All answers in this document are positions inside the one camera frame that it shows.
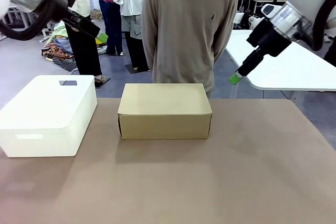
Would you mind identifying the white plastic storage box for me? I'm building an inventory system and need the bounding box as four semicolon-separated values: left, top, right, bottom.
0;74;98;158

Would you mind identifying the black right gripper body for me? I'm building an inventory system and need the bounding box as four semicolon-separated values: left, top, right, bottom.
246;17;292;58

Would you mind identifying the pile of patterned clothes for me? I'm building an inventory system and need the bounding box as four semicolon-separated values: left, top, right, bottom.
41;23;109;72

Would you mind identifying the white background table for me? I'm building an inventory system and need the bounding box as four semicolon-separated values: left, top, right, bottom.
225;29;336;92

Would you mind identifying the white metal table frame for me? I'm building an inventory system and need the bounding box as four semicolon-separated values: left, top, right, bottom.
0;6;28;37

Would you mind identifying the brown cardboard shoe box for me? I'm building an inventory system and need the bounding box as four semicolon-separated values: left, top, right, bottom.
116;82;213;141

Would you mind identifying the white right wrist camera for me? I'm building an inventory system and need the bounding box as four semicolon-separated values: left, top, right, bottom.
248;15;264;30

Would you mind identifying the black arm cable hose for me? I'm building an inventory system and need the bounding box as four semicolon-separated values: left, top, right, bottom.
0;0;71;42
298;0;336;52

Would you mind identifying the person in beige sweater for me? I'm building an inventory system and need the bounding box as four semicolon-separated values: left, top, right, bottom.
141;0;239;99

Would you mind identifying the black fabric object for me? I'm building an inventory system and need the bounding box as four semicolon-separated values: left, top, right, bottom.
324;37;336;68

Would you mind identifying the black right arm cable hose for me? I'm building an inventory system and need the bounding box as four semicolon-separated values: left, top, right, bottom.
298;0;336;52

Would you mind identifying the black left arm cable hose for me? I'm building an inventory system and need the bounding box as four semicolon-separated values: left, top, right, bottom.
0;0;71;42

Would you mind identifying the black frame workbench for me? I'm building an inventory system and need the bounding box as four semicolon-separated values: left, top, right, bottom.
237;0;263;29

